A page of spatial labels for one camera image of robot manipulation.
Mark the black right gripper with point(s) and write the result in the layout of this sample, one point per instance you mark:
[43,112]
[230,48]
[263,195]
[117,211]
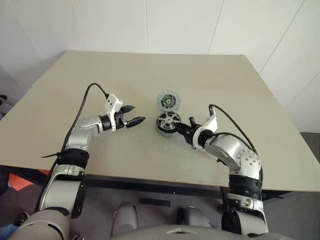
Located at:
[192,136]

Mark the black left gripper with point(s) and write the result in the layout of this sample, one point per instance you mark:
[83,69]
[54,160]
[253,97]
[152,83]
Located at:
[121,121]

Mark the silver spoked rotor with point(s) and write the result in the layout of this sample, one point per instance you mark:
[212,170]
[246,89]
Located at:
[168,122]

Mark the round silver motor housing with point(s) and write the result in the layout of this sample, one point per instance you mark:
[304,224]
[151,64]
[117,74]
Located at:
[165,132]

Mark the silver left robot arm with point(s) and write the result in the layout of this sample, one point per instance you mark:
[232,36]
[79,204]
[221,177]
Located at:
[77,140]

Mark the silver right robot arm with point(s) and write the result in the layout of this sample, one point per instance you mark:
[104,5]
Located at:
[225,147]

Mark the black rectangular floor strip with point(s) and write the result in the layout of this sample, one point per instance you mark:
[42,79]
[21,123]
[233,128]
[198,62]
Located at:
[154,202]

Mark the black zip tie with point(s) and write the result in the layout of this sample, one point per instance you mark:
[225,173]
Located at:
[51,155]

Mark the grey rounded shape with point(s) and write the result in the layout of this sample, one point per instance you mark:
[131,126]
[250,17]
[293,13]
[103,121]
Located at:
[125,217]

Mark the grey robot torso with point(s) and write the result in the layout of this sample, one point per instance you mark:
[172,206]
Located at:
[175,233]

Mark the orange object under table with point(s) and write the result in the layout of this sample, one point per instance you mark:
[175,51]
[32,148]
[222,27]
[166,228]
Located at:
[20,182]

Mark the brown shoe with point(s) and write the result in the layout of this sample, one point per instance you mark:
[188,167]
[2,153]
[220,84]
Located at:
[22,218]

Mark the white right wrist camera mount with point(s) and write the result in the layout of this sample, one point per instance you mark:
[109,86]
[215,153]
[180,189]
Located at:
[211,122]

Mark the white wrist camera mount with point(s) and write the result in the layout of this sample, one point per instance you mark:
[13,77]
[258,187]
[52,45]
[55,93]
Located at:
[211,122]
[111,101]

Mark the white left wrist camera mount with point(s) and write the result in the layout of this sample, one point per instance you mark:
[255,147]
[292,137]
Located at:
[111,101]

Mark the black table frame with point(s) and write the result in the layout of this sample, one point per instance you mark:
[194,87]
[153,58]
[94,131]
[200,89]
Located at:
[150,186]

